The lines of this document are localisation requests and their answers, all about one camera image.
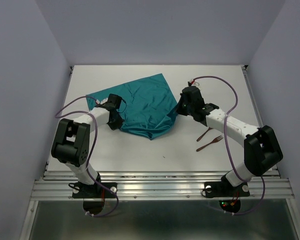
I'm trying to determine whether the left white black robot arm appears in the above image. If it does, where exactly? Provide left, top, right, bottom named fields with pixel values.
left=51, top=103, right=124, bottom=197

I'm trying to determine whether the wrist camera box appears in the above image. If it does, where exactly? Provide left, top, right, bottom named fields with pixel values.
left=106, top=93, right=123, bottom=110
left=181, top=86, right=205, bottom=108

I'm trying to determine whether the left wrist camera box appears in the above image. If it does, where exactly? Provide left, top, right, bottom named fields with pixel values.
left=106, top=93, right=123, bottom=110

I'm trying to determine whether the brown wooden fork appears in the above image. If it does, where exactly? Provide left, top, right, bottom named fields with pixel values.
left=196, top=135, right=224, bottom=152

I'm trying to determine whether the aluminium frame rail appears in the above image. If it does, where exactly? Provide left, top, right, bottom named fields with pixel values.
left=30, top=170, right=295, bottom=202

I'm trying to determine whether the teal cloth napkin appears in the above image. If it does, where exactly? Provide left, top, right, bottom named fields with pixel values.
left=86, top=73, right=178, bottom=140

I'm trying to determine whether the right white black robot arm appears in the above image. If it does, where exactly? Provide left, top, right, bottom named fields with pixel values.
left=176, top=99, right=283, bottom=195

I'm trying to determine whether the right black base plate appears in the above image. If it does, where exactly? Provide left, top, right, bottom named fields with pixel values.
left=201, top=181, right=250, bottom=199

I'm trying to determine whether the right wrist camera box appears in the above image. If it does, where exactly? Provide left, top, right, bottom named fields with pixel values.
left=181, top=86, right=205, bottom=108

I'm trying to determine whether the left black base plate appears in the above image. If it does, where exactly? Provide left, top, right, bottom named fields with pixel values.
left=68, top=182, right=115, bottom=199

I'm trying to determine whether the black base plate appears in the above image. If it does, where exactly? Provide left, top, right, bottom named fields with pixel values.
left=201, top=181, right=250, bottom=199
left=68, top=182, right=115, bottom=199

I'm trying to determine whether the brown wooden spoon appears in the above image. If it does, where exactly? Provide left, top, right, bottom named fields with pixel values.
left=196, top=127, right=213, bottom=142

